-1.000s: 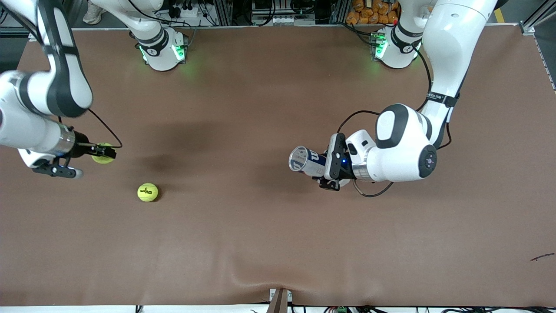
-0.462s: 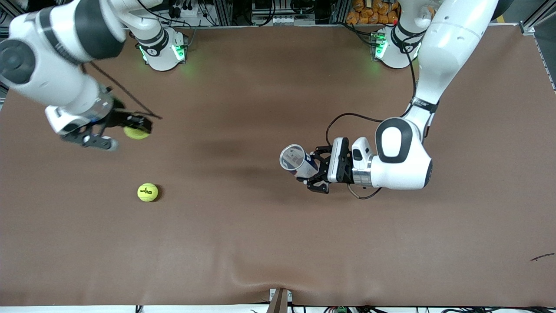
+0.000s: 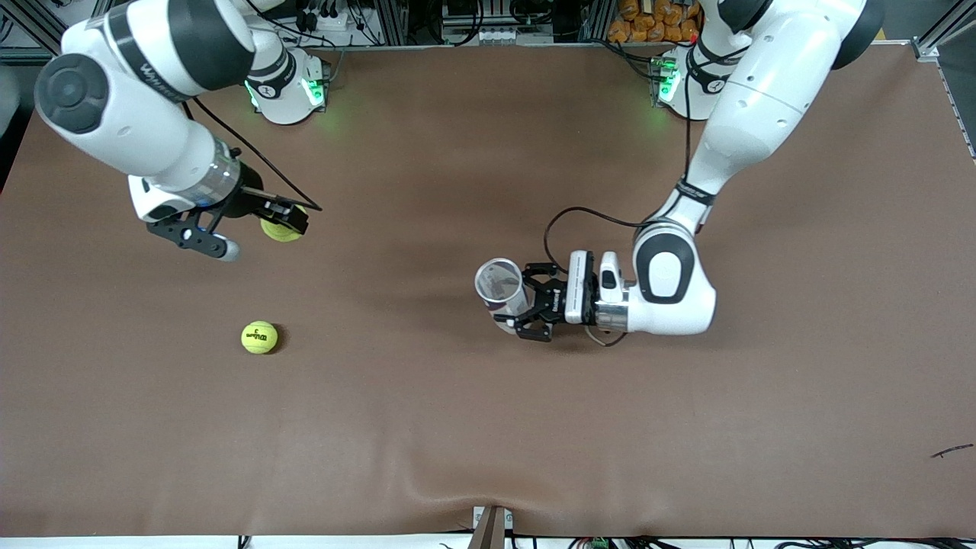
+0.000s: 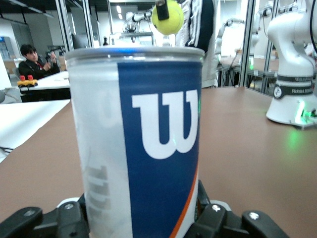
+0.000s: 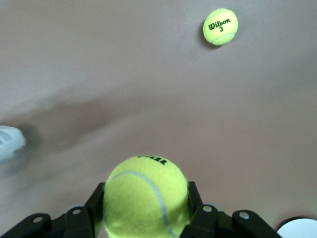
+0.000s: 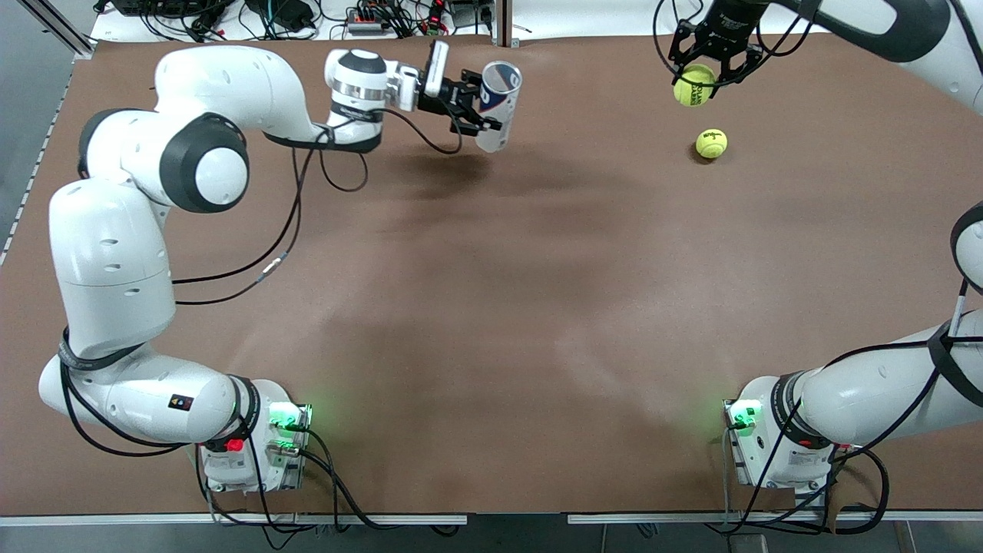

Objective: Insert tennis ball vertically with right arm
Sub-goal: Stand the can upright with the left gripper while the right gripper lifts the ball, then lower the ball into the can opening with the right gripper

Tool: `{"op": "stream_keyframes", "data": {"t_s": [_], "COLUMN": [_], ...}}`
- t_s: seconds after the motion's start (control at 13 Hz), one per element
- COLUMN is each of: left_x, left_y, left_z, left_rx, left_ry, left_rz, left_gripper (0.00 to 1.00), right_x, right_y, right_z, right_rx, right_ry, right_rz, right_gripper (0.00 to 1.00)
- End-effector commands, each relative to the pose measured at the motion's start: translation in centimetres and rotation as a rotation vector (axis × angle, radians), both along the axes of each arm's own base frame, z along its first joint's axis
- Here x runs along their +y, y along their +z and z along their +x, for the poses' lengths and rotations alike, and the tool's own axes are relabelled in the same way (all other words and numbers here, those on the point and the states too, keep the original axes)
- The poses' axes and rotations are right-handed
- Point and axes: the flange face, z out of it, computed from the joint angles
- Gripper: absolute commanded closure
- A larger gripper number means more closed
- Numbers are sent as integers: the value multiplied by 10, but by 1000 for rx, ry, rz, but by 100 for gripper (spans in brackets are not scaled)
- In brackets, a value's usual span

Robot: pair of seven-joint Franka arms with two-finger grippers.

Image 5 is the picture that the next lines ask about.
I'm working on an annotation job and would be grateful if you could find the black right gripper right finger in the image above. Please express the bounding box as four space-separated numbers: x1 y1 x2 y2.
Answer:
181 180 283 238

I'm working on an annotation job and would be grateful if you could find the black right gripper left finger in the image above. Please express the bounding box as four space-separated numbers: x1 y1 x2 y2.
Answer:
0 182 106 238

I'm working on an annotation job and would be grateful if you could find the yellow Wilson tennis ball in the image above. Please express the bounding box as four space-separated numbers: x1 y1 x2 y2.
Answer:
203 8 239 46
103 155 192 238

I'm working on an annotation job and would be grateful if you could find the Wilson tennis ball can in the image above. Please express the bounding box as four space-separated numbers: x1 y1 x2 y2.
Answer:
0 125 27 165

